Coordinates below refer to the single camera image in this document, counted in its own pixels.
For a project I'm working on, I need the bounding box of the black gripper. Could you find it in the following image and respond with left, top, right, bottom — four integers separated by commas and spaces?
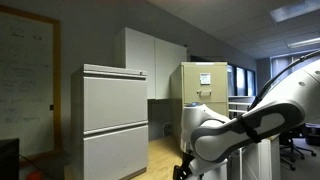
172, 151, 196, 180

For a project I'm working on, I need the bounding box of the grey lateral cabinet drawer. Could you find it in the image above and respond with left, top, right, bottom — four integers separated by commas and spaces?
83, 76, 149, 133
83, 125, 149, 180

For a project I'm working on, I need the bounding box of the beige filing cabinet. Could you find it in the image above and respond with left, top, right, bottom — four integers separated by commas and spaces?
169, 61, 230, 151

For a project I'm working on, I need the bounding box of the beige labelled cabinet drawer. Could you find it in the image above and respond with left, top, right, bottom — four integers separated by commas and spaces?
183, 63, 229, 104

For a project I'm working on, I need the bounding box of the white paper drawer label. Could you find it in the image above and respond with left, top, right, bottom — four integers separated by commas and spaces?
199, 72, 212, 85

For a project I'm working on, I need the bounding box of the grey lateral filing cabinet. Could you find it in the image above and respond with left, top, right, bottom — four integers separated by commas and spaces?
70, 63, 150, 180

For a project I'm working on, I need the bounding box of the white shelf rack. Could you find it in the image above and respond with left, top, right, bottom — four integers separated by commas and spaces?
228, 95, 256, 117

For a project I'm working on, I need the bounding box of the black office chair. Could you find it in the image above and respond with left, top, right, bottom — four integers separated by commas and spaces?
279, 124, 318, 172

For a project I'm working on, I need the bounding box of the dark storage bin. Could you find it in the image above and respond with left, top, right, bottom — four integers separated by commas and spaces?
305, 124, 320, 146

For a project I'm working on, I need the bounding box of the window with blinds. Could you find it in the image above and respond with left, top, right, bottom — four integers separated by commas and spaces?
269, 53, 320, 88

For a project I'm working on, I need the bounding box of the orange object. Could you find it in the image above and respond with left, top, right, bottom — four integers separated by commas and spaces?
25, 169, 44, 180

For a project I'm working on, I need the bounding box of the black box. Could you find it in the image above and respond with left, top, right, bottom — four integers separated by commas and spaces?
0, 138, 20, 180

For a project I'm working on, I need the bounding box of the narrow ceiling light panel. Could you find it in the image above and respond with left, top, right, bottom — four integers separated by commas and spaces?
287, 36, 320, 49

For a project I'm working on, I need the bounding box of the wood framed whiteboard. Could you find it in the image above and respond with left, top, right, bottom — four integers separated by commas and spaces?
0, 4, 64, 161

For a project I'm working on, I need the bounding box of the large ceiling light panel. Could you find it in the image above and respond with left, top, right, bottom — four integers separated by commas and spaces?
269, 0, 320, 24

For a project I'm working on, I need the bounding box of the black arm strap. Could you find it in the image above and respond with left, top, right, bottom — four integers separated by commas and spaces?
238, 114, 263, 144

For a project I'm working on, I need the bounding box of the beige labelled drawer handle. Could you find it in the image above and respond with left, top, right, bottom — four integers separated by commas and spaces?
197, 89, 213, 98

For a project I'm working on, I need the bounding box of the white wall cabinet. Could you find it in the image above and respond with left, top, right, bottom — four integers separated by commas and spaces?
114, 27, 188, 100

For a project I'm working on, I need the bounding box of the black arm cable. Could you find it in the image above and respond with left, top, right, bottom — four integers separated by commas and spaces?
248, 49, 320, 113

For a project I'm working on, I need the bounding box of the thin black floor cable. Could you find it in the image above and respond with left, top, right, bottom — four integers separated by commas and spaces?
19, 154, 51, 180

